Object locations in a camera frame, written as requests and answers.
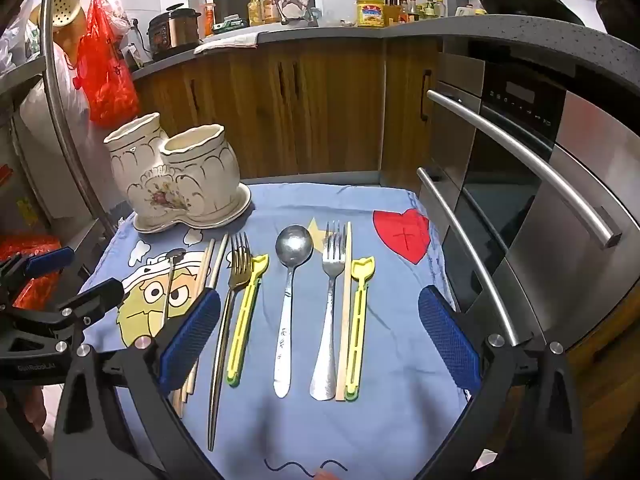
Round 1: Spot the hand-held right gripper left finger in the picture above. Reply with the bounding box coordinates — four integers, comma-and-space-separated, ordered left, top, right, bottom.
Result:
52, 287, 223, 480

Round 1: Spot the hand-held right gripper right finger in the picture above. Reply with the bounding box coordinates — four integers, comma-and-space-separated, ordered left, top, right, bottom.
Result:
418, 285, 587, 480

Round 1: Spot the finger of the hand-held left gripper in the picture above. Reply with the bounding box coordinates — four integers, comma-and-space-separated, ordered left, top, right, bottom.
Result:
0, 246, 76, 307
0, 279, 126, 357

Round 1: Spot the silver fork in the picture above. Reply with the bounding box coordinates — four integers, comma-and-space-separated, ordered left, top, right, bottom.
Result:
309, 221, 347, 402

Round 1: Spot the cream ceramic double utensil holder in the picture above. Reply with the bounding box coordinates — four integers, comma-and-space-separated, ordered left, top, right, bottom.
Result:
103, 112, 242, 222

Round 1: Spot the red patterned packet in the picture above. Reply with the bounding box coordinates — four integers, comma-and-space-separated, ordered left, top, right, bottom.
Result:
0, 232, 63, 311

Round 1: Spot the small dark metal spoon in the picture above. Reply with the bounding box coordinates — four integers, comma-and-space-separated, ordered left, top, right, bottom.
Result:
162, 248, 187, 333

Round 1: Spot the yellow peeler left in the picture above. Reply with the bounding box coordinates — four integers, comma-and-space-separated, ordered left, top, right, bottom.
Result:
226, 254, 270, 388

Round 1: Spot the yellow peeler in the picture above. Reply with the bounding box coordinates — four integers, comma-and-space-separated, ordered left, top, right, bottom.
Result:
226, 254, 270, 388
344, 256, 375, 403

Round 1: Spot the blue cartoon printed cloth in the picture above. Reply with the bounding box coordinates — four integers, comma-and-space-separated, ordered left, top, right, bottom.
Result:
80, 180, 471, 480

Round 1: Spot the yellow peeler right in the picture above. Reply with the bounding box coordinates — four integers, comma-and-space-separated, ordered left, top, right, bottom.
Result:
344, 256, 375, 403

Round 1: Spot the large silver spoon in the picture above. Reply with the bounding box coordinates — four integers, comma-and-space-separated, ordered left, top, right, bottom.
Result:
273, 225, 314, 399

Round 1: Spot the cream ceramic drip tray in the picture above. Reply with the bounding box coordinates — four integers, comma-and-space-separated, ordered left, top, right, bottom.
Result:
131, 182, 252, 234

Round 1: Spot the white plastic bag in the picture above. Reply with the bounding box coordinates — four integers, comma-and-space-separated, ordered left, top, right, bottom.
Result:
20, 42, 93, 156

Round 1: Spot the red plastic bag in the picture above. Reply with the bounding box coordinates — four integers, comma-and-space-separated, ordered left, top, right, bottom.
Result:
75, 0, 141, 128

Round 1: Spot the stainless steel built-in oven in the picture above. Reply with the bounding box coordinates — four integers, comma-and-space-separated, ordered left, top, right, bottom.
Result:
415, 55, 640, 361

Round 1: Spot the gold perforated ladle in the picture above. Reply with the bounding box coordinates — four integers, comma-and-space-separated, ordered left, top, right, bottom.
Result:
30, 0, 88, 41

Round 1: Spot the copper electric pressure cooker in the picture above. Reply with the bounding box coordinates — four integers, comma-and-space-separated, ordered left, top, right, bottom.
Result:
146, 4, 202, 61

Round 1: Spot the wooden lower kitchen cabinet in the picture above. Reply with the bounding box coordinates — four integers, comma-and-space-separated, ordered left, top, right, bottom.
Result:
132, 37, 446, 186

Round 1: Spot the white dish towel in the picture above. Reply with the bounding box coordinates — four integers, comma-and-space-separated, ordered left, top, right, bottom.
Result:
193, 30, 261, 56

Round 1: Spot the row of condiment bottles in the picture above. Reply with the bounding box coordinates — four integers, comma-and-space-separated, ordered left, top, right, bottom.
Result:
400, 0, 448, 23

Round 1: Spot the metal kitchen faucet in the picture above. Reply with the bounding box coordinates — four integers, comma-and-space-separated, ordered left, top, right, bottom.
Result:
280, 2, 321, 26

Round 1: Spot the large yellow oil jug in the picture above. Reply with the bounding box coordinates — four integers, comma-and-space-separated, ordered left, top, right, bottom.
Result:
356, 0, 386, 28

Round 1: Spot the gold fork with black handle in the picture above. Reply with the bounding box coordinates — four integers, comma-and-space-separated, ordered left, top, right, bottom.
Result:
207, 232, 253, 452

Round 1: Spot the chrome curved refrigerator handle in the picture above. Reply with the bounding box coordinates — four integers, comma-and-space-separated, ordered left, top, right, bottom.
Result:
40, 0, 118, 241

